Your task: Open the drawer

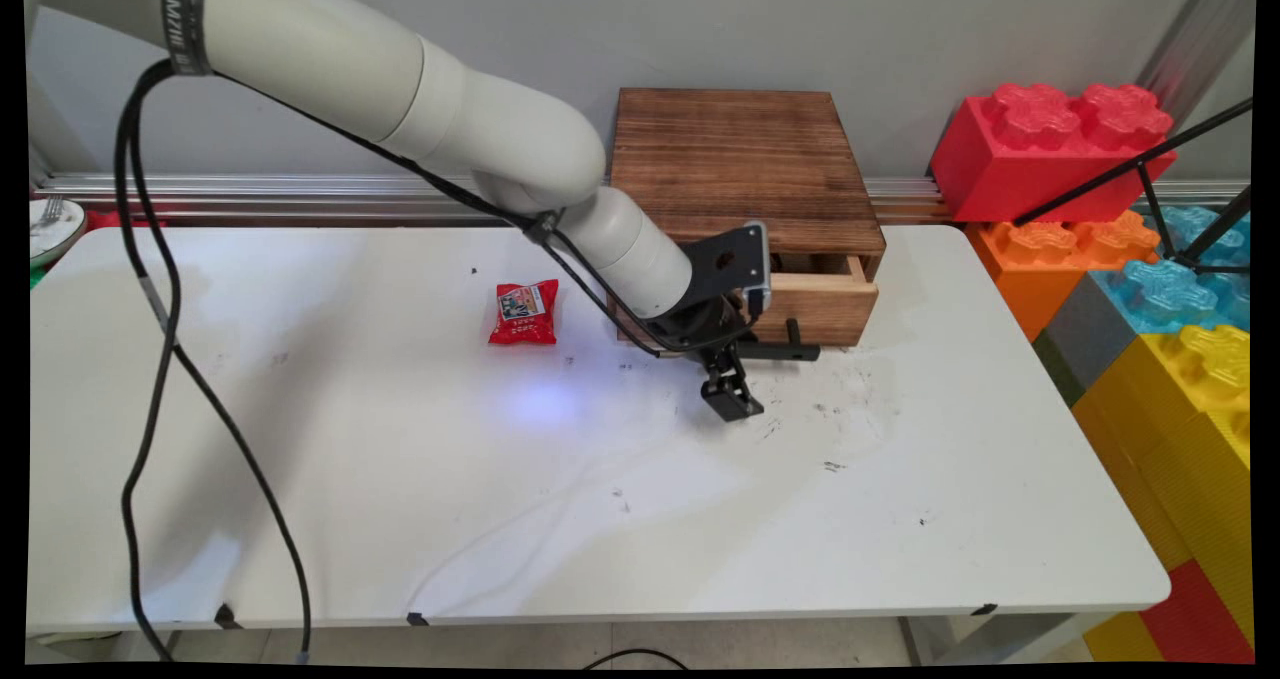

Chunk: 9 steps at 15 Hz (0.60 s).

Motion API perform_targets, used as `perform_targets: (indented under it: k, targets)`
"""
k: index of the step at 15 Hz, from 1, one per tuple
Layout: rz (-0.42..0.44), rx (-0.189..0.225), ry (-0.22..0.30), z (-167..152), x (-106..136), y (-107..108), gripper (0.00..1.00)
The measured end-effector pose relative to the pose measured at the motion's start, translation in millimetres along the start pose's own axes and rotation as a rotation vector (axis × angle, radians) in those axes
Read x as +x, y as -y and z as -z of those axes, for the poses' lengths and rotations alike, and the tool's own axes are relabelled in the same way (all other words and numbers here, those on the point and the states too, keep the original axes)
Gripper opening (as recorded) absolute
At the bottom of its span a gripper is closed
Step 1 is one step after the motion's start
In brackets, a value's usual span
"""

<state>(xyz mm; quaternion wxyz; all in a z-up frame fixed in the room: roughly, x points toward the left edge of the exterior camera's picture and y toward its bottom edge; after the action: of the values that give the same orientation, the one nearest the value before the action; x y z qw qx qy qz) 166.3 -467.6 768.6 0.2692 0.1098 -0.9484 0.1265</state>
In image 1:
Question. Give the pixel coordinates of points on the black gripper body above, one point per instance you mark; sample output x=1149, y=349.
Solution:
x=705, y=327

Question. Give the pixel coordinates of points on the large blue toy brick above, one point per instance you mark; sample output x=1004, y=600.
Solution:
x=1170, y=294
x=1200, y=227

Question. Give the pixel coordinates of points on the black tripod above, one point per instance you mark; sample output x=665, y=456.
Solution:
x=1150, y=184

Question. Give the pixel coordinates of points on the horizontal aluminium rail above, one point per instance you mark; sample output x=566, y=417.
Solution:
x=300, y=197

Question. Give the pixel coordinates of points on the large yellow toy brick stack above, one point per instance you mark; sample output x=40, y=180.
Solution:
x=1190, y=439

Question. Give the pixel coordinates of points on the silver fork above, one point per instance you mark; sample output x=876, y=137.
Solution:
x=47, y=211

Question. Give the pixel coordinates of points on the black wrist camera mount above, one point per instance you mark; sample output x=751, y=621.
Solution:
x=728, y=259

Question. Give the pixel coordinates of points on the slanted aluminium profile post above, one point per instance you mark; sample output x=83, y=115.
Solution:
x=1195, y=49

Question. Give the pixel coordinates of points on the grey metal table leg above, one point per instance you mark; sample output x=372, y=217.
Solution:
x=1000, y=634

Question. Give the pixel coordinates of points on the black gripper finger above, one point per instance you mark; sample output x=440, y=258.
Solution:
x=716, y=389
x=748, y=399

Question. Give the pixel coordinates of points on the red snack packet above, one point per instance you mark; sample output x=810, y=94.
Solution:
x=525, y=312

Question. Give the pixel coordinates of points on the large red toy brick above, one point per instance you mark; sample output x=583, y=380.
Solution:
x=1040, y=154

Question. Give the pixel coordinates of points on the large orange toy brick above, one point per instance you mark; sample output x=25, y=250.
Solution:
x=1040, y=259

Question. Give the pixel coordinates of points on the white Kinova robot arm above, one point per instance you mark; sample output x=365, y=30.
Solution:
x=300, y=49

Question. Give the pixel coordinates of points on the white plate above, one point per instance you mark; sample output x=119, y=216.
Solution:
x=62, y=231

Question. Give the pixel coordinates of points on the brown wooden drawer cabinet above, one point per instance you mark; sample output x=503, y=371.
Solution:
x=740, y=159

